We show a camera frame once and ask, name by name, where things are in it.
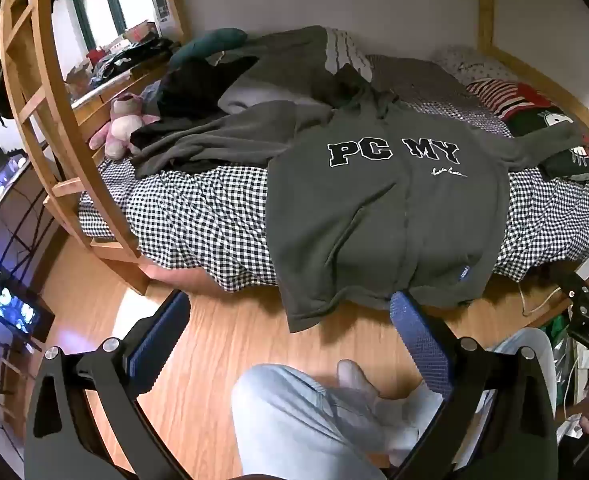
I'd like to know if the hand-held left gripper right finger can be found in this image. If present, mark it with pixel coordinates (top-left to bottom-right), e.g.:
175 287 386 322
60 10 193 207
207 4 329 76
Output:
389 290 559 480

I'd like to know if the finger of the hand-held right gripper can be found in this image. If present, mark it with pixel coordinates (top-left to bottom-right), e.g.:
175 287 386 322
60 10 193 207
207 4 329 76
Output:
554 267 589 306

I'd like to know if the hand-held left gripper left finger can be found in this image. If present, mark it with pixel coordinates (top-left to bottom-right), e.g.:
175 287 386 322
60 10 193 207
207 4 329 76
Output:
23 290 191 480

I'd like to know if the green plastic bag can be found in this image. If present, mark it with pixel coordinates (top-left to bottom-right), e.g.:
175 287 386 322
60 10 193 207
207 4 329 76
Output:
543 310 576 388

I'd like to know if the person's foot in white sock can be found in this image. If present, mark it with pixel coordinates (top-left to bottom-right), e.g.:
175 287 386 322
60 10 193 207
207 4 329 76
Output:
336 359 446 467

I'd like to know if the dark green printed cushion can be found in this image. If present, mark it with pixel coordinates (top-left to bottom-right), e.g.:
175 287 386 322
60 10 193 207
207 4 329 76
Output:
504 107 589 184

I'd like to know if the black white checkered bed sheet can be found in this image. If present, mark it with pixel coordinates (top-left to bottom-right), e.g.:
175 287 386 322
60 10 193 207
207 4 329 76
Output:
78 95 589 294

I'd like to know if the red striped plush cushion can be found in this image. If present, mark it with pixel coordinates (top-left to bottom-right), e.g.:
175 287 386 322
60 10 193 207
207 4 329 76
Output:
465 80 559 122

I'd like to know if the pink plush toy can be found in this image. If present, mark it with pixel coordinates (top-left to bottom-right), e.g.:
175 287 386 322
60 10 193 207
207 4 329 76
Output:
89 94 161 160

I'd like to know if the white dotted pillow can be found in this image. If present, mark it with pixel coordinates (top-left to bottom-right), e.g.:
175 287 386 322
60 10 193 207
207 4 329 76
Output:
433 45 521 86

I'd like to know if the dark checkered duvet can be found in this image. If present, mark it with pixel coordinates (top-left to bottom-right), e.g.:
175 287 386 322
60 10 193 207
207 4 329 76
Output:
368 55 516 137

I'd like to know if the black garment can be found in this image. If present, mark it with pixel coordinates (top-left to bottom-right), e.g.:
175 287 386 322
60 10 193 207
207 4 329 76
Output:
156 55 261 122

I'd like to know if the grey pillow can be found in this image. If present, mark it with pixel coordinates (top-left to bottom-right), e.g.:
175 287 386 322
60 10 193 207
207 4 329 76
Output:
218 82 325 116

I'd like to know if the cluttered wooden desk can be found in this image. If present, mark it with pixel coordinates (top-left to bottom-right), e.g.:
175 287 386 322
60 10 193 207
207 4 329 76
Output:
63 20 185 113

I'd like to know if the teal cushion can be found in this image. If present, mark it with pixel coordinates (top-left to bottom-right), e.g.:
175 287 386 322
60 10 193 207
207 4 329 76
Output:
168 27 249 70

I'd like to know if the white striped pillow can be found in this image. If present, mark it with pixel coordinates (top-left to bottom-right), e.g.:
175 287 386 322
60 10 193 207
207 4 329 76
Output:
324 27 376 82

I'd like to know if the black backpack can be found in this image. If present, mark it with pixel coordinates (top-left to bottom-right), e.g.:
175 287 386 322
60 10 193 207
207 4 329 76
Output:
0 7 26 121

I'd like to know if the dark grey garment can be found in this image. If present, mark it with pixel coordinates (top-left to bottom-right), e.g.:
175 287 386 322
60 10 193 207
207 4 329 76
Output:
209 25 355 111

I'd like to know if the white cable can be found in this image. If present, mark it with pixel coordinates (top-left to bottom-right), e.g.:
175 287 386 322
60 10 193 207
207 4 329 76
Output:
518 280 567 319

